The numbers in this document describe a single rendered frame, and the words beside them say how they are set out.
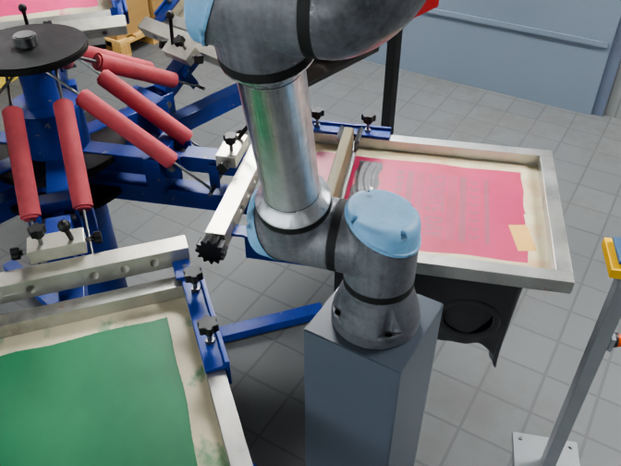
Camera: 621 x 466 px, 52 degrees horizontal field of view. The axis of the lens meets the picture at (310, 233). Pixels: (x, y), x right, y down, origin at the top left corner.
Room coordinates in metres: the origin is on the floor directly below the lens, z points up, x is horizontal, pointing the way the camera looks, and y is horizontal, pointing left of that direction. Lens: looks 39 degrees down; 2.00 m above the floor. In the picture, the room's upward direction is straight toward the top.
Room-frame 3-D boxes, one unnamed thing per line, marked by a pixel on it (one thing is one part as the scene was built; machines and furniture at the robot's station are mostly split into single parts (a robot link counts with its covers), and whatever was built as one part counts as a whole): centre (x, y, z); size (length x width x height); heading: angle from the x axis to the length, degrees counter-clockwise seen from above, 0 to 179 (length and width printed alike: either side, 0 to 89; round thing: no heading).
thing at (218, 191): (1.52, 0.15, 0.89); 1.24 x 0.06 x 0.06; 79
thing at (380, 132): (1.75, -0.10, 0.98); 0.30 x 0.05 x 0.07; 79
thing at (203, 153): (1.54, 0.27, 1.02); 0.17 x 0.06 x 0.05; 79
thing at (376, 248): (0.77, -0.10, 1.37); 0.13 x 0.12 x 0.14; 72
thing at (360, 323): (0.76, -0.11, 1.25); 0.15 x 0.15 x 0.10
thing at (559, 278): (1.43, -0.28, 0.97); 0.79 x 0.58 x 0.04; 79
